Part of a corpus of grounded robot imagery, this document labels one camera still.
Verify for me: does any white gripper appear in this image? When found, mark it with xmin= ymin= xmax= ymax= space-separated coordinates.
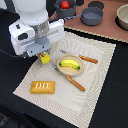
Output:
xmin=9 ymin=19 xmax=65 ymax=57

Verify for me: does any yellow toy box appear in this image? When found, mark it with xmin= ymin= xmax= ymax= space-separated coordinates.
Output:
xmin=40 ymin=52 xmax=50 ymax=64

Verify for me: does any yellow toy banana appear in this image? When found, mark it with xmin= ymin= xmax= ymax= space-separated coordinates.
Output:
xmin=59 ymin=59 xmax=80 ymax=69

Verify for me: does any toy bread loaf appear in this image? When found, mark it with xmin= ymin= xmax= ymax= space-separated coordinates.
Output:
xmin=30 ymin=81 xmax=55 ymax=94

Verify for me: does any grey saucepan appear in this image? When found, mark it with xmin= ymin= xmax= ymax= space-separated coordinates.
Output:
xmin=66 ymin=7 xmax=105 ymax=27

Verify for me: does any grey pot with handles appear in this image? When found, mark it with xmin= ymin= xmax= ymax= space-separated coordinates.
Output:
xmin=54 ymin=0 xmax=84 ymax=18

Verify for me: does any red toy tomato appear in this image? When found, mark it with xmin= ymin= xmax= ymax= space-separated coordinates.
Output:
xmin=61 ymin=1 xmax=70 ymax=9

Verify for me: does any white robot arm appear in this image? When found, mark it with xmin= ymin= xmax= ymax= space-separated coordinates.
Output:
xmin=9 ymin=0 xmax=65 ymax=57

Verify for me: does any white woven placemat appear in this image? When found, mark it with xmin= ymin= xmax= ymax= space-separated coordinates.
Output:
xmin=13 ymin=32 xmax=116 ymax=128

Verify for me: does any pink toy stove top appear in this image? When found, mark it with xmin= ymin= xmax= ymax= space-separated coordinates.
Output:
xmin=64 ymin=0 xmax=128 ymax=43

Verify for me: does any white bowl on stove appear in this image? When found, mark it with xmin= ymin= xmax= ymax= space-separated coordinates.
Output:
xmin=117 ymin=4 xmax=128 ymax=30

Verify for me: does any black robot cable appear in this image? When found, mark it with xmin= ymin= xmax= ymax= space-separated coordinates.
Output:
xmin=0 ymin=49 xmax=21 ymax=60

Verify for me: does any fork with wooden handle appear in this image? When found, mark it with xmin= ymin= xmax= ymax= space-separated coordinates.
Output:
xmin=50 ymin=62 xmax=85 ymax=91

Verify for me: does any knife with wooden handle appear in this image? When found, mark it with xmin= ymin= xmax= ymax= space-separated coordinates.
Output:
xmin=59 ymin=49 xmax=98 ymax=64

